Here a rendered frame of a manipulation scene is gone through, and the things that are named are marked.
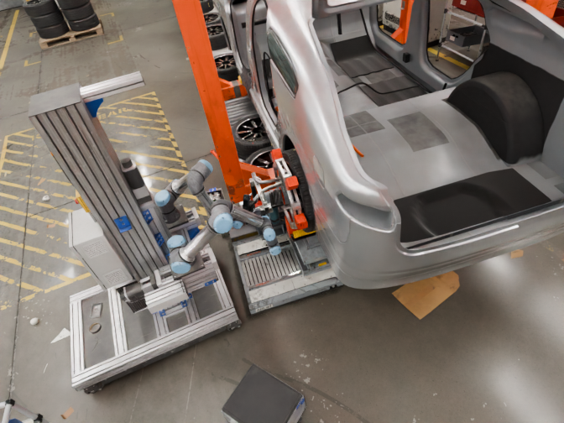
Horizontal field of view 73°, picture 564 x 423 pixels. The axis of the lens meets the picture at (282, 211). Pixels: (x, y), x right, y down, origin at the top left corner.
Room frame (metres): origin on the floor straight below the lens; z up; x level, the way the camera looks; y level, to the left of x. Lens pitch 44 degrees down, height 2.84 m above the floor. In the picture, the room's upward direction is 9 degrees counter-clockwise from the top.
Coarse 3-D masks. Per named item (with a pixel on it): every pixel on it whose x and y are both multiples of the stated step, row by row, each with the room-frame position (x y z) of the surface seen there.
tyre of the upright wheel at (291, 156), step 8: (288, 152) 2.31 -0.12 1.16; (296, 152) 2.28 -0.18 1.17; (288, 160) 2.26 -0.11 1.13; (296, 160) 2.18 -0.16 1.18; (296, 168) 2.11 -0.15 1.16; (296, 176) 2.06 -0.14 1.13; (304, 176) 2.05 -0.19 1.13; (304, 184) 2.01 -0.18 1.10; (304, 192) 1.96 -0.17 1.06; (304, 200) 1.94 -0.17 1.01; (304, 208) 1.94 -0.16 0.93; (312, 208) 1.91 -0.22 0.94; (312, 216) 1.90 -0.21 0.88; (312, 224) 1.90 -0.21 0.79
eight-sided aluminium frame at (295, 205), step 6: (276, 162) 2.28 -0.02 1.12; (282, 162) 2.27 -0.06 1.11; (276, 168) 2.42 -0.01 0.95; (276, 174) 2.43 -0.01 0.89; (282, 174) 2.13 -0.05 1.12; (288, 174) 2.12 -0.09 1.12; (288, 192) 2.01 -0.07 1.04; (294, 192) 2.01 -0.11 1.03; (288, 204) 2.32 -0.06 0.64; (294, 204) 1.95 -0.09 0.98; (288, 210) 2.27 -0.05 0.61; (294, 210) 1.93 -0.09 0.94; (300, 210) 1.94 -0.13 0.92; (288, 216) 2.20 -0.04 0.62; (294, 222) 1.96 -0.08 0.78; (294, 228) 1.98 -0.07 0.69
